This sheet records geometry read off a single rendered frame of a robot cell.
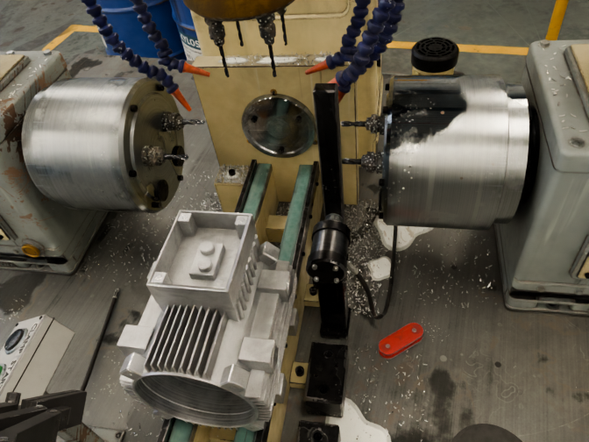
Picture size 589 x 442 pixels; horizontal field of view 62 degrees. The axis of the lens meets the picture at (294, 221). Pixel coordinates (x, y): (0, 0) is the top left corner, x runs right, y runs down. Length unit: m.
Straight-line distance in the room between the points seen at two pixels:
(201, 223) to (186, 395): 0.24
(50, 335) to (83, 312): 0.36
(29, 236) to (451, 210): 0.80
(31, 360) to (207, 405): 0.23
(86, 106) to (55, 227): 0.29
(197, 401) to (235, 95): 0.54
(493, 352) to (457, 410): 0.13
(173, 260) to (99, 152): 0.29
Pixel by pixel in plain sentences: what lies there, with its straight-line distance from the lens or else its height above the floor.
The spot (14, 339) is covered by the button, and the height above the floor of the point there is 1.08.
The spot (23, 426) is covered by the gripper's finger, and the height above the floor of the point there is 1.27.
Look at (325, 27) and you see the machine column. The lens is 0.99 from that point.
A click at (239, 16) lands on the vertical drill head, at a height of 1.31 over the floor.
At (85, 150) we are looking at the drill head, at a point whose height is 1.11.
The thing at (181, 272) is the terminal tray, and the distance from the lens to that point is 0.63.
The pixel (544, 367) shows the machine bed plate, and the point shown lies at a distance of 0.93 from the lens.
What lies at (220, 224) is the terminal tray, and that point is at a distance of 0.65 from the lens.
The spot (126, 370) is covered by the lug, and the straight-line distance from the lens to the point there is 0.61.
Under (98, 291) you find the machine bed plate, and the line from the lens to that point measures 1.09.
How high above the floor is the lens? 1.59
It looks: 47 degrees down
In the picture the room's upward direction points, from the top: 9 degrees counter-clockwise
